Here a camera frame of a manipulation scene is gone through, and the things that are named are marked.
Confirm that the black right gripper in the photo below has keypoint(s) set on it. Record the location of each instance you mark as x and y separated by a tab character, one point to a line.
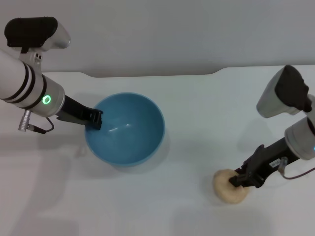
268	161

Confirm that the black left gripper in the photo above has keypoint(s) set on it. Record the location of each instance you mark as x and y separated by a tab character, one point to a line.
73	111

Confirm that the round egg yolk pastry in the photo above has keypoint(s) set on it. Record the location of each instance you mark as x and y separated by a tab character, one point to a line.
224	189

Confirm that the blue bowl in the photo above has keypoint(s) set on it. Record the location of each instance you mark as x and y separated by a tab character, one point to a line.
128	137

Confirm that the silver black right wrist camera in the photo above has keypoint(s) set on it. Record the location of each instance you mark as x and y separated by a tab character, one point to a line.
280	96

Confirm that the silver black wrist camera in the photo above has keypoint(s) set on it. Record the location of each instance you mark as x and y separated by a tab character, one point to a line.
280	96
32	32

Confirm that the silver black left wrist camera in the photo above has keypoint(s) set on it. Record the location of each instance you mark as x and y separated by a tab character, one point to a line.
32	32

